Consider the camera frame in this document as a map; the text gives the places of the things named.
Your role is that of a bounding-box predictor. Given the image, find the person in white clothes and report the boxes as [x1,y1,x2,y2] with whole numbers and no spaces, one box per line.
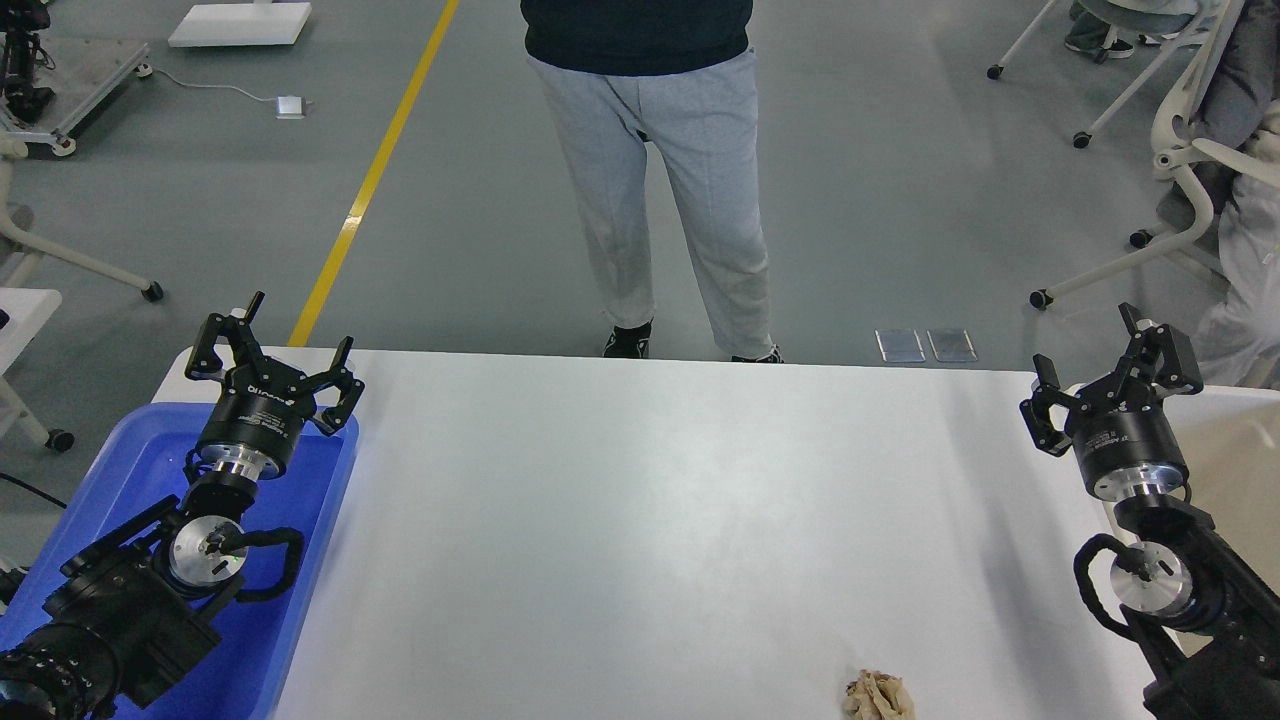
[1193,96,1279,386]

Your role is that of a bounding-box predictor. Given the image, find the person in grey sweatpants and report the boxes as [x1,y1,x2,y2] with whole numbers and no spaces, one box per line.
[518,0,785,364]

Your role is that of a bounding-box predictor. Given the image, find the white office chair right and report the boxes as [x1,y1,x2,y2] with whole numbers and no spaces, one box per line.
[1029,1,1277,310]

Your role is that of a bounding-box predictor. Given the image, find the metal floor plate right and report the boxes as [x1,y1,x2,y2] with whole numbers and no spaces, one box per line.
[925,328,978,363]

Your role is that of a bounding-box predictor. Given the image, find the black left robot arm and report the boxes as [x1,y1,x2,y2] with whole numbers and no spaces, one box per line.
[3,293,364,719]

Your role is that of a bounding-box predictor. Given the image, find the white chair base left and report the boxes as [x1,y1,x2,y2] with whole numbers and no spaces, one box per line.
[1,132,165,304]

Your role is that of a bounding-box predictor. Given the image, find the white power adapter with cable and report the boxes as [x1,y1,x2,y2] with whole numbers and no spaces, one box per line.
[134,63,308,120]

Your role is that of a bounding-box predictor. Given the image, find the seated person far right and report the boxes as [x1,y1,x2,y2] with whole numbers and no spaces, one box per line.
[1064,1,1201,61]

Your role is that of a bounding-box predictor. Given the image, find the beige plastic bin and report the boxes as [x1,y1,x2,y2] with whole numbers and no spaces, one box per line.
[1062,383,1280,661]

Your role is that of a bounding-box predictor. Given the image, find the grey wheeled cart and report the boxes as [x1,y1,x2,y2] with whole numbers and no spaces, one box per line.
[1,1,151,161]

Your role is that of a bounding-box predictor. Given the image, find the metal floor plate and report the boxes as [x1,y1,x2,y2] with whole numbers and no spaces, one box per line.
[876,328,925,364]
[925,328,978,363]

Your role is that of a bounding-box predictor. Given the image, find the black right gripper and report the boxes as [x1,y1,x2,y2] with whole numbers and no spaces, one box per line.
[1019,304,1204,502]

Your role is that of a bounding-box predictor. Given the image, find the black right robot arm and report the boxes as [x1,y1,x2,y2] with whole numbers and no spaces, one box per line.
[1020,304,1279,719]

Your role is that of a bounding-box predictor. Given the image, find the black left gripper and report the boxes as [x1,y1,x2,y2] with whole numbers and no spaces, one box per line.
[186,291,365,479]

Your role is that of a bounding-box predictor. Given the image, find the blue plastic bin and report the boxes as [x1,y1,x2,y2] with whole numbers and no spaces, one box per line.
[0,402,361,720]

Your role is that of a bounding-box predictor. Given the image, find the white chair legs top right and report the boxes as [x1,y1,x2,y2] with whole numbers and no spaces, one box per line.
[965,1,1194,159]

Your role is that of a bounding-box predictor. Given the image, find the metal floor plate left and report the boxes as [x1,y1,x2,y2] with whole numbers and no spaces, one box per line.
[876,328,925,364]

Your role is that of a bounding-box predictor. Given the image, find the white board on floor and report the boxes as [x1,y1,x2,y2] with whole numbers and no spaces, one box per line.
[168,1,312,47]

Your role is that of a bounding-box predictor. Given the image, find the brown paper ball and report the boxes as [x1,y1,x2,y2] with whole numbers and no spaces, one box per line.
[842,669,916,719]

